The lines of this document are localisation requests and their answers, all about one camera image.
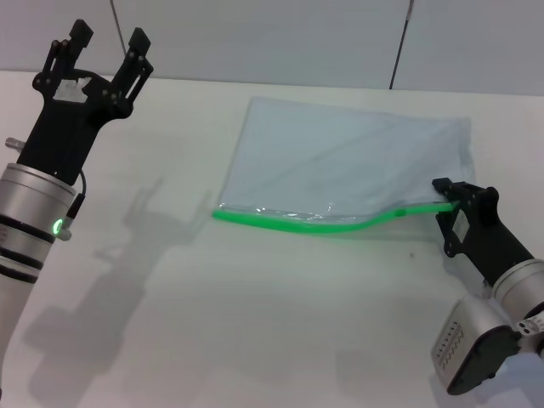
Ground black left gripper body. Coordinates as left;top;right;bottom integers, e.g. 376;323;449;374
16;67;131;186

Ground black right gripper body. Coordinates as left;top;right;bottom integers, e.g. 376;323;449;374
441;199;537;286

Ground clear green-edged document bag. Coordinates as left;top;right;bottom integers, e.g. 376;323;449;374
211;96;473;235

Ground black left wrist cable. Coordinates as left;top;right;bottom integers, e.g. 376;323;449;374
65;168;88;224

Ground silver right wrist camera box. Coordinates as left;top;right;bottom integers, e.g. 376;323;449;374
430;297;524;397

